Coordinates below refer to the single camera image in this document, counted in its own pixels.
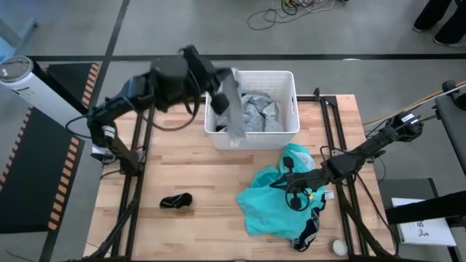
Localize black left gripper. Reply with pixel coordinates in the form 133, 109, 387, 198
180, 44, 234, 116

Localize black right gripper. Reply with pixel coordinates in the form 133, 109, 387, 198
269, 156, 331, 213

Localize teal shirt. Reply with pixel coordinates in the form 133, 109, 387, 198
235, 143, 327, 242

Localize grey garment with white tag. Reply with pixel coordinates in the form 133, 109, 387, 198
218, 67, 249, 151

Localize light grey shirt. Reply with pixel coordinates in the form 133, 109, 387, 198
216, 92, 285, 134

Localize black striped sock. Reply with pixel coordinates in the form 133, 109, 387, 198
159, 192, 194, 211

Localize black Puma underwear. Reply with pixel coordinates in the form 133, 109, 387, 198
292, 203, 327, 253

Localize white perforated plastic basket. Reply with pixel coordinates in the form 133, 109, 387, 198
203, 70, 301, 151

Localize white balled sock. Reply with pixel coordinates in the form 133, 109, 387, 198
331, 239, 350, 257

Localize dark grey floor plate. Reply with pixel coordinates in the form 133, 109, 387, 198
378, 177, 440, 205

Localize black metal strut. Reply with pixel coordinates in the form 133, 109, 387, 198
384, 190, 466, 226

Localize black orange-striped floor mat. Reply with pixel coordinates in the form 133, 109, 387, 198
0, 107, 87, 234
45, 62, 103, 114

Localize white paper booklet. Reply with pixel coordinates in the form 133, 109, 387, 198
391, 197, 458, 247

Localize white tower fan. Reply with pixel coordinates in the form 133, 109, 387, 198
0, 54, 94, 128

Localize pale blue cart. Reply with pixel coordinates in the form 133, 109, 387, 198
0, 0, 39, 61

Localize person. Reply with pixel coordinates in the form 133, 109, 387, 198
412, 0, 466, 47

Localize black metal table frame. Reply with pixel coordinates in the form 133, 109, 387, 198
85, 87, 396, 262

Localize tangled floor cables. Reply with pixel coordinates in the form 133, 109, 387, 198
247, 0, 350, 32

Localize yellow cable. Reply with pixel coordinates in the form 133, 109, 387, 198
363, 82, 466, 127

